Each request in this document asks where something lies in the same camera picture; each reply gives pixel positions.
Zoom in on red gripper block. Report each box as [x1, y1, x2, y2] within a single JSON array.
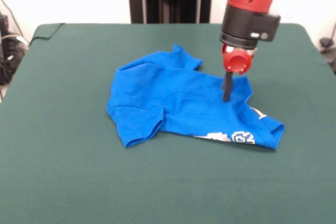
[[221, 43, 253, 102]]

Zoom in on blue printed T-shirt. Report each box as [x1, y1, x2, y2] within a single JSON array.
[[106, 43, 286, 151]]

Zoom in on dark green table cloth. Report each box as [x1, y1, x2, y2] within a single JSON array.
[[0, 22, 336, 224]]

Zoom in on black cable plug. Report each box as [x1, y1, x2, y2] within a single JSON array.
[[319, 22, 336, 75]]

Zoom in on black and white cable bundle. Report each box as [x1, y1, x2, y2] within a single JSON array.
[[0, 0, 29, 101]]

